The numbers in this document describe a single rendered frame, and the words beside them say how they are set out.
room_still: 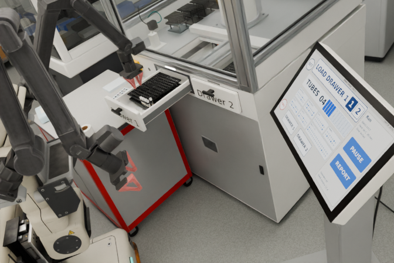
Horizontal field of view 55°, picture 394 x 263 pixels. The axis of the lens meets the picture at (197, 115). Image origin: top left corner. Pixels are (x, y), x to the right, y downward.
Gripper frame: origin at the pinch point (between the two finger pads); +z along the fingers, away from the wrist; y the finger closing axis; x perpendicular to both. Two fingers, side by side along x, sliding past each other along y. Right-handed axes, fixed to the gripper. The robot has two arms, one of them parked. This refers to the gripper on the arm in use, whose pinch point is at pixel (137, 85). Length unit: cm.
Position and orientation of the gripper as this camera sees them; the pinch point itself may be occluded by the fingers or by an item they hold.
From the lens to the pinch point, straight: 180.6
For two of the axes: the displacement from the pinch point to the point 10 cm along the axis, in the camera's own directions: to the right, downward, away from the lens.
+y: -7.0, 5.6, -4.4
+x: 6.8, 3.1, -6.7
